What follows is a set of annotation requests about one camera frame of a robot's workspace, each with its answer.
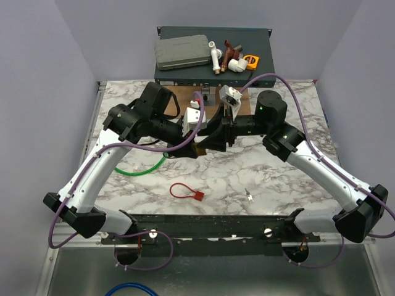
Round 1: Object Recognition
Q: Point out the black mounting rail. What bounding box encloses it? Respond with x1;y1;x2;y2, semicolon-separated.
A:
101;210;320;257

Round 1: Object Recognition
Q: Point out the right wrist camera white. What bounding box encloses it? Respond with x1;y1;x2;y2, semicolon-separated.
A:
218;85;243;119

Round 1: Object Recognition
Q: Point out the red cable seal lock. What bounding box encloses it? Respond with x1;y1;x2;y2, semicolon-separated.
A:
169;183;205;202

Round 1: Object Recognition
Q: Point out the aluminium extrusion rail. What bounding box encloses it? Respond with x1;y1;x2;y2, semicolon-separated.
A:
49;224;376;249

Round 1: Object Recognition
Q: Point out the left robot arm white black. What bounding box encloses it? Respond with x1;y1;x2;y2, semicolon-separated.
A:
43;82;206;244

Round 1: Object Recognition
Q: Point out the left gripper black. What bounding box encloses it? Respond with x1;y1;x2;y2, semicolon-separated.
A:
149;114;199;158

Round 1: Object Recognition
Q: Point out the yellow tape measure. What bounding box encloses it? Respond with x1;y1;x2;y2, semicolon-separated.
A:
243;55;260;71

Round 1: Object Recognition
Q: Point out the green cable loop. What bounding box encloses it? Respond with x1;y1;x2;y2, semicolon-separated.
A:
114;152;168;178

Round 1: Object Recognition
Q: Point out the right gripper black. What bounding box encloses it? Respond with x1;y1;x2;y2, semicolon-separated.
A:
197;102;270;152

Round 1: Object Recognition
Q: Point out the white pvc pipe fitting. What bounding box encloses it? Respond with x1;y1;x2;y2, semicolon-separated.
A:
208;41;222;75

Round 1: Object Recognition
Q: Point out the white pvc elbow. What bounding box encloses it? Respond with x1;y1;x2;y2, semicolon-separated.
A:
228;59;248;73

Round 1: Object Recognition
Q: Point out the blue cable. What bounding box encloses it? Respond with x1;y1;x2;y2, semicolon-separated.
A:
104;282;159;296

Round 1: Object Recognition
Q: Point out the brown pipe valve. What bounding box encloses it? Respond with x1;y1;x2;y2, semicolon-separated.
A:
220;39;240;72

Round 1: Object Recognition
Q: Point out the brass padlock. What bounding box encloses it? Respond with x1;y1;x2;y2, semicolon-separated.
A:
193;143;207;157

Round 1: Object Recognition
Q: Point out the small silver key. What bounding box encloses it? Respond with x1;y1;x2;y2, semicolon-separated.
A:
244;189;254;202

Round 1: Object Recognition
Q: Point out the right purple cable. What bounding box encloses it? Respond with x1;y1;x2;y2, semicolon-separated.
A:
240;73;395;268

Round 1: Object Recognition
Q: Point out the grey metal stand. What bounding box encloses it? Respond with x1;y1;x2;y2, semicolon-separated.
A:
193;86;216;107

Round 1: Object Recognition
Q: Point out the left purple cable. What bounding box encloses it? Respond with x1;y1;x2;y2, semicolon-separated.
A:
48;91;206;272

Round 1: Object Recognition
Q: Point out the dark network switch box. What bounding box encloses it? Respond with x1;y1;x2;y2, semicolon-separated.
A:
154;25;277;89

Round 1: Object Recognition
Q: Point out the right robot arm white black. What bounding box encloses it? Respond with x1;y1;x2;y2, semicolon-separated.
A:
197;90;388;243

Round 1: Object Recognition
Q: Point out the purple cable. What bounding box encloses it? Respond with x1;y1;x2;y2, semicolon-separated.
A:
48;91;206;272
240;73;395;268

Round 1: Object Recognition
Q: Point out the grey plastic case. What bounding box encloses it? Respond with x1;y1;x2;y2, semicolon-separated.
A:
154;35;212;70

